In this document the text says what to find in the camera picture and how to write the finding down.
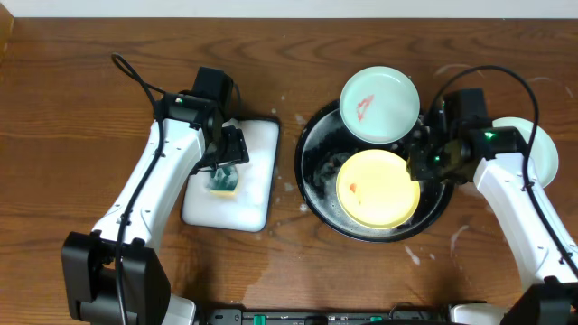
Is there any green yellow sponge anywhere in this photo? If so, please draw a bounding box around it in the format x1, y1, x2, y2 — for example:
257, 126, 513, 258
207, 166, 239, 196

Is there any yellow plate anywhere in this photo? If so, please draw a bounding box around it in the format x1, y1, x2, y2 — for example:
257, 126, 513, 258
336, 149, 421, 229

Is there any mint green plate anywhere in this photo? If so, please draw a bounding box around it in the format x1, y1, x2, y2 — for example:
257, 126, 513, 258
492, 117, 559, 188
339, 66, 420, 144

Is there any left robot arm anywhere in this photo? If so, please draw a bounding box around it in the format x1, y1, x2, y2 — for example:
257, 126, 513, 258
61, 91, 248, 325

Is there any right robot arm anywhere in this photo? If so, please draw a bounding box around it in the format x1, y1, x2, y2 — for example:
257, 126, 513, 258
408, 117, 577, 324

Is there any black rectangular foam tray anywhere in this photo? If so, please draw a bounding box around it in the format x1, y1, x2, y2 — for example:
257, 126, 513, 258
182, 119, 280, 232

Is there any round black tray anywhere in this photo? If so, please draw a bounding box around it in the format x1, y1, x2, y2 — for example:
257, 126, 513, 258
294, 100, 453, 243

